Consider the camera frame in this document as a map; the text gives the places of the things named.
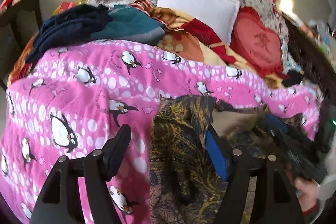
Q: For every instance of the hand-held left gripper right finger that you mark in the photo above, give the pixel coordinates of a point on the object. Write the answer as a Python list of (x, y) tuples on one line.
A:
[(217, 157)]

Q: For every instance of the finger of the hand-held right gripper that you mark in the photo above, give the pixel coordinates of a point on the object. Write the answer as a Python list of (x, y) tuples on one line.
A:
[(274, 129)]

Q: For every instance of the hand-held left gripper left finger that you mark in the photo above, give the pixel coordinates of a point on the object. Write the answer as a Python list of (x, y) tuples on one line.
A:
[(118, 150)]

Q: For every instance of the dark floral garment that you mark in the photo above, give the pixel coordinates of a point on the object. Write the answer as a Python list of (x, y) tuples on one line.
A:
[(178, 140)]

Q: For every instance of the person's right forearm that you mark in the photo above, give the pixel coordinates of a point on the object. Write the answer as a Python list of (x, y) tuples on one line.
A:
[(311, 211)]

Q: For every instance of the person's right hand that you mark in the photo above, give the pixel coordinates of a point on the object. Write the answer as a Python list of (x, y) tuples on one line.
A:
[(307, 191)]

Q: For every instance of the pink penguin blanket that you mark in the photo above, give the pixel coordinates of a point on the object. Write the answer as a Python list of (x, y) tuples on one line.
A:
[(78, 98)]

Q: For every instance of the light blue patterned cloth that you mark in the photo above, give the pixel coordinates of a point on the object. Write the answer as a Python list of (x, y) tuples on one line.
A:
[(291, 62)]

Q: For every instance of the carved dark wooden cabinet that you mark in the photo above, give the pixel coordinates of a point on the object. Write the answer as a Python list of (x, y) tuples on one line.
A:
[(309, 64)]

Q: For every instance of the red heart cushion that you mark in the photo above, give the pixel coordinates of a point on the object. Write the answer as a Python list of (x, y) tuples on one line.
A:
[(257, 43)]

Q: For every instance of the pile of small household clutter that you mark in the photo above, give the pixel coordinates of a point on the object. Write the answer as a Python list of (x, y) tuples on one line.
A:
[(320, 35)]

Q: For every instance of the red yellow patterned quilt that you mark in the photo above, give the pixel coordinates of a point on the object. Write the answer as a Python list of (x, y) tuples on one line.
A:
[(194, 41)]

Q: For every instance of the teal clothing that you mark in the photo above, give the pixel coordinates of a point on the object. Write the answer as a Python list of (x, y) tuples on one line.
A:
[(131, 24)]

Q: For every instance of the navy blue clothing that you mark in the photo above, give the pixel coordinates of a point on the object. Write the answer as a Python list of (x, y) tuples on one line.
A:
[(71, 24)]

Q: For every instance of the white pillow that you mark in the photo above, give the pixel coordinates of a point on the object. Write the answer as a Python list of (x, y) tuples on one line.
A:
[(194, 6)]

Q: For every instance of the colourful plastic bag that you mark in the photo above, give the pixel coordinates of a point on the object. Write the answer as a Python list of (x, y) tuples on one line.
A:
[(67, 6)]

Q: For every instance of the dark wooden side table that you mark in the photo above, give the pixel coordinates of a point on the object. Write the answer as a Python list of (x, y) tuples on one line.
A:
[(23, 16)]

